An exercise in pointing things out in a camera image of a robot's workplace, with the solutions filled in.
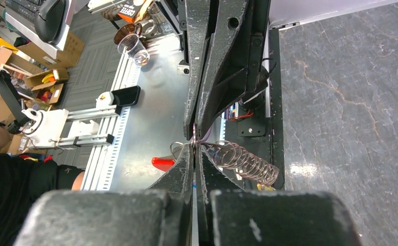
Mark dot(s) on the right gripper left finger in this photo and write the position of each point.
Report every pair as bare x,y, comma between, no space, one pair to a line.
178,180

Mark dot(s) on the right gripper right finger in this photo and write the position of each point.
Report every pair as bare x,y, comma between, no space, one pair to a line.
209,177

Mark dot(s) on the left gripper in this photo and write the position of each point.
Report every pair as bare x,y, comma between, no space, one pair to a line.
224,41

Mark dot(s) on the yellow key tag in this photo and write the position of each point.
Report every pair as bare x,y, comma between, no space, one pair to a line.
262,187

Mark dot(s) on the clear plastic cup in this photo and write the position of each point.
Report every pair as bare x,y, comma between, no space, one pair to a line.
134,49

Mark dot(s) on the black smartphone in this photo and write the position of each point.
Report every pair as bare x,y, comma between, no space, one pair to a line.
126,96

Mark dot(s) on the cardboard box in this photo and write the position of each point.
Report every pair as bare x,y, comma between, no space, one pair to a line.
56,59

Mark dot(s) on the operator in black shirt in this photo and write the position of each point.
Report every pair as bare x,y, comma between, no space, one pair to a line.
23,180

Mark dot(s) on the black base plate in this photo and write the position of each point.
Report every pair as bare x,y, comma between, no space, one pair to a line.
262,133

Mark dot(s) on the aluminium rail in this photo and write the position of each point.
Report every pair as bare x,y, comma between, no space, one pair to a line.
84,130

